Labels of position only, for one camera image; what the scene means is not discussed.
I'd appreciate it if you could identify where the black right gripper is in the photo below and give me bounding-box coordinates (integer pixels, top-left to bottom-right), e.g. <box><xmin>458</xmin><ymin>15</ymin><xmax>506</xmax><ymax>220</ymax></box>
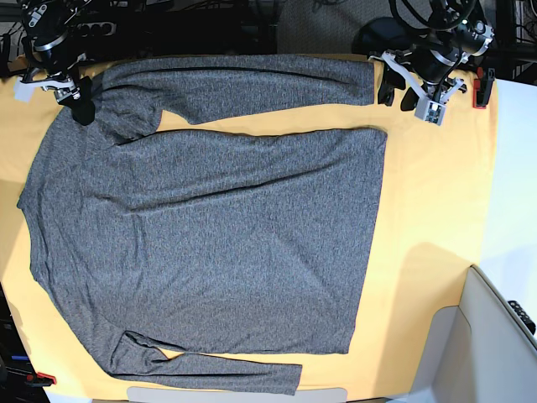
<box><xmin>23</xmin><ymin>35</ymin><xmax>96</xmax><ymax>125</ymax></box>

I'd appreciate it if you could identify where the black round chair base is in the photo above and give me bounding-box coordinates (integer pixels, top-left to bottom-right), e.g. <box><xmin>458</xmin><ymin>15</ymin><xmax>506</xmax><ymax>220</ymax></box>
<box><xmin>351</xmin><ymin>17</ymin><xmax>414</xmax><ymax>56</ymax></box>

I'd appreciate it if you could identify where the grey long-sleeve shirt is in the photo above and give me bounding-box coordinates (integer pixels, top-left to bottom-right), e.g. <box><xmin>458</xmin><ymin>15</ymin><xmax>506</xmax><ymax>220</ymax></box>
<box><xmin>18</xmin><ymin>55</ymin><xmax>387</xmax><ymax>395</ymax></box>

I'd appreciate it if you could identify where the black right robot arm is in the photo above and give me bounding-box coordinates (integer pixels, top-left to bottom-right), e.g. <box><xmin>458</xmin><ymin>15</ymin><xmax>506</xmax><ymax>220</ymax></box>
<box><xmin>14</xmin><ymin>1</ymin><xmax>96</xmax><ymax>126</ymax></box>

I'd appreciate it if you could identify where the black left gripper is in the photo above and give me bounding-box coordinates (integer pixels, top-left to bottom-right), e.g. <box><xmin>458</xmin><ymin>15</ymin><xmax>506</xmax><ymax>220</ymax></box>
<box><xmin>377</xmin><ymin>45</ymin><xmax>460</xmax><ymax>112</ymax></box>

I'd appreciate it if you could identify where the red black clamp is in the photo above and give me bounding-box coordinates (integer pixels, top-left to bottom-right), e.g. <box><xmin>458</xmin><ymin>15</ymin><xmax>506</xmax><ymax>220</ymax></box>
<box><xmin>25</xmin><ymin>373</ymin><xmax>56</xmax><ymax>387</ymax></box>
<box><xmin>472</xmin><ymin>67</ymin><xmax>496</xmax><ymax>109</ymax></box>

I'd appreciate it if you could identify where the grey tray edge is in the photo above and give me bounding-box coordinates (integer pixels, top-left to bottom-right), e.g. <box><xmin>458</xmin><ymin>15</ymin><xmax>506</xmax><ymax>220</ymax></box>
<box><xmin>127</xmin><ymin>387</ymin><xmax>347</xmax><ymax>403</ymax></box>

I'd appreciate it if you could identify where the white plastic bin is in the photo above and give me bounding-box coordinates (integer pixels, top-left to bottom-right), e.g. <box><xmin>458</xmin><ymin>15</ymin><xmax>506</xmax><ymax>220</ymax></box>
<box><xmin>407</xmin><ymin>265</ymin><xmax>536</xmax><ymax>403</ymax></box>

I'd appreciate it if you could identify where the black remote control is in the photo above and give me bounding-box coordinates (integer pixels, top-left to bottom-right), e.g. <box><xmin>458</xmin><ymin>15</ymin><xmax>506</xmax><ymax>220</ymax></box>
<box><xmin>508</xmin><ymin>300</ymin><xmax>536</xmax><ymax>335</ymax></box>

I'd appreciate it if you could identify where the red black clamp right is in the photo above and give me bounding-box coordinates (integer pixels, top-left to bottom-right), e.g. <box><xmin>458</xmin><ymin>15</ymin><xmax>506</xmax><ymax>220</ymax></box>
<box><xmin>472</xmin><ymin>67</ymin><xmax>496</xmax><ymax>109</ymax></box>

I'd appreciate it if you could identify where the yellow table cloth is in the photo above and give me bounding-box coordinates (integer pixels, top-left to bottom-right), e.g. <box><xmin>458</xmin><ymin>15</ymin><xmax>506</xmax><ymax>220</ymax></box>
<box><xmin>1</xmin><ymin>63</ymin><xmax>498</xmax><ymax>399</ymax></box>

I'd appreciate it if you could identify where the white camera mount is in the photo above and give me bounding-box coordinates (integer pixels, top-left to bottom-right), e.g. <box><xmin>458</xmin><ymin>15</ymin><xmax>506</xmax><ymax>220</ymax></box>
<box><xmin>368</xmin><ymin>50</ymin><xmax>467</xmax><ymax>126</ymax></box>
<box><xmin>13</xmin><ymin>76</ymin><xmax>64</xmax><ymax>102</ymax></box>

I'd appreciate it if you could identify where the red black clamp left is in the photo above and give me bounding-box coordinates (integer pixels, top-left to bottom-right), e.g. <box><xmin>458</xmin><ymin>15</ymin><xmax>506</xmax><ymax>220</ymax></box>
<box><xmin>25</xmin><ymin>373</ymin><xmax>56</xmax><ymax>387</ymax></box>

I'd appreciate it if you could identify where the black power strip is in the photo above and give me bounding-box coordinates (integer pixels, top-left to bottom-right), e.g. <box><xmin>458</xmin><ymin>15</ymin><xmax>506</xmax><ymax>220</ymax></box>
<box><xmin>70</xmin><ymin>21</ymin><xmax>117</xmax><ymax>39</ymax></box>

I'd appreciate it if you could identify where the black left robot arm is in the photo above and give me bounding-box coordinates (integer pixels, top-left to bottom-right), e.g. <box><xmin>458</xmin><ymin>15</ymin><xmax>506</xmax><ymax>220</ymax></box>
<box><xmin>378</xmin><ymin>1</ymin><xmax>494</xmax><ymax>121</ymax></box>

